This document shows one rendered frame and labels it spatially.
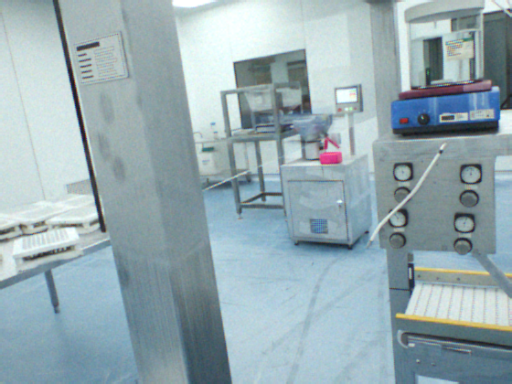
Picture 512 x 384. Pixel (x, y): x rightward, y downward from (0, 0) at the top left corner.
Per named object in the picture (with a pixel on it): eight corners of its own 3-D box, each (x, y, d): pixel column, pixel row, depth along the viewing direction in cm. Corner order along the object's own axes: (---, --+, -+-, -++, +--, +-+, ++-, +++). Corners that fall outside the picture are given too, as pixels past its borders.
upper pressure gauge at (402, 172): (393, 182, 88) (391, 164, 87) (394, 180, 89) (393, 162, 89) (412, 181, 86) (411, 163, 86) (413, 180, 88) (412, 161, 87)
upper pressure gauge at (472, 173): (460, 185, 83) (459, 165, 82) (460, 183, 84) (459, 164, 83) (482, 184, 81) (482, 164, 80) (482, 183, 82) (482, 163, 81)
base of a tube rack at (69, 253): (16, 255, 189) (16, 250, 189) (77, 240, 200) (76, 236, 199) (16, 272, 168) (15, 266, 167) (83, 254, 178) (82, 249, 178)
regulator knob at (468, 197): (459, 209, 83) (458, 187, 82) (459, 207, 85) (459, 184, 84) (478, 210, 81) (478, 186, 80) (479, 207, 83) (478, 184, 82)
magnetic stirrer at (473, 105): (389, 139, 91) (386, 94, 89) (407, 126, 109) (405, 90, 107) (500, 132, 81) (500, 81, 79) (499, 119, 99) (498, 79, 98)
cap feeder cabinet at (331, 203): (288, 246, 410) (279, 165, 394) (314, 228, 456) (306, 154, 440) (353, 252, 375) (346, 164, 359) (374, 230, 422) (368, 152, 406)
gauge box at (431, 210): (378, 249, 94) (372, 157, 90) (389, 233, 103) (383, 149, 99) (496, 255, 84) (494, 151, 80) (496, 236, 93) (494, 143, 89)
